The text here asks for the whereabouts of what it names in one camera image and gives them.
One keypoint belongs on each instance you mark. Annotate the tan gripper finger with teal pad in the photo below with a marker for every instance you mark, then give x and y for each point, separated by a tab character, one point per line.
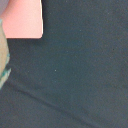
4	57

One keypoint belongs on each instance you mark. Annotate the pink wooden board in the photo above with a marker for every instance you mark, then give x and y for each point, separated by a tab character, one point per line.
23	19

